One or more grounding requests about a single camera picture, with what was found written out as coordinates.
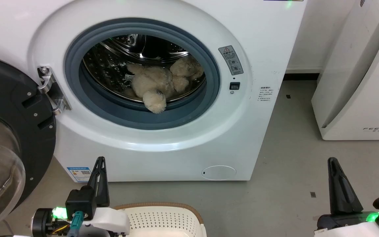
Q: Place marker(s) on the grey rubber door gasket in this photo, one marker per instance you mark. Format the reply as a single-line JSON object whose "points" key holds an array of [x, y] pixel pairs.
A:
{"points": [[209, 95]]}

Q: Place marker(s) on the oval drain filter cover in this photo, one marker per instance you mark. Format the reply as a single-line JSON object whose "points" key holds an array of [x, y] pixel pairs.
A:
{"points": [[218, 172]]}

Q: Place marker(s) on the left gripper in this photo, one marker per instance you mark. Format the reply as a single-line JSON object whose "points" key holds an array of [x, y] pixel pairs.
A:
{"points": [[107, 220]]}

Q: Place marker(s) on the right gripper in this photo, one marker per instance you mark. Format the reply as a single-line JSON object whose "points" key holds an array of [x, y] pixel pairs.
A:
{"points": [[344, 227]]}

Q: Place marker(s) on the blue energy label sticker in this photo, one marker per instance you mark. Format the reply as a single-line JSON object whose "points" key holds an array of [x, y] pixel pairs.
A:
{"points": [[80, 173]]}

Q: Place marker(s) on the white air purifier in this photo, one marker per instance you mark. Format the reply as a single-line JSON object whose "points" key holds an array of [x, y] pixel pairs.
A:
{"points": [[360, 75]]}

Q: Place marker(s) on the black door latch socket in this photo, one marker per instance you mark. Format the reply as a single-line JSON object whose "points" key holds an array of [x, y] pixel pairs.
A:
{"points": [[234, 86]]}

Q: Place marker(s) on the metal door hinge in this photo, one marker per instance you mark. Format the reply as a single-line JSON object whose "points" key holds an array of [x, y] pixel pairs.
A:
{"points": [[52, 90]]}

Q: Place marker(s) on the black round washer door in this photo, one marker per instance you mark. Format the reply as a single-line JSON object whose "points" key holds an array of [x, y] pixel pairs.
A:
{"points": [[8, 138]]}

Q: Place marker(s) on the white basket with brown rim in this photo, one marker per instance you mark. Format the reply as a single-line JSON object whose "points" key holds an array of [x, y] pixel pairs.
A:
{"points": [[163, 220]]}

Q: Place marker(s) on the grey warning sticker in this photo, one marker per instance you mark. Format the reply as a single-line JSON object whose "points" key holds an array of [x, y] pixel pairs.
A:
{"points": [[230, 60]]}

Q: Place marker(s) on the steel perforated washer drum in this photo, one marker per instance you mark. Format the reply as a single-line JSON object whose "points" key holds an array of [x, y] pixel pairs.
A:
{"points": [[110, 65]]}

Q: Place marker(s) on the beige plush toy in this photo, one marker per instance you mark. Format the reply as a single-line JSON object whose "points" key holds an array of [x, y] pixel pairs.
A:
{"points": [[153, 82]]}

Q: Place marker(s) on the white front-loading washing machine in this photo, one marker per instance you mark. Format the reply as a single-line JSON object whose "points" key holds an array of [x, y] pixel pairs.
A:
{"points": [[268, 49]]}

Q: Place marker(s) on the small printed text label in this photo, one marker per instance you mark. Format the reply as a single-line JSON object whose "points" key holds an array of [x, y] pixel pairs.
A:
{"points": [[265, 93]]}

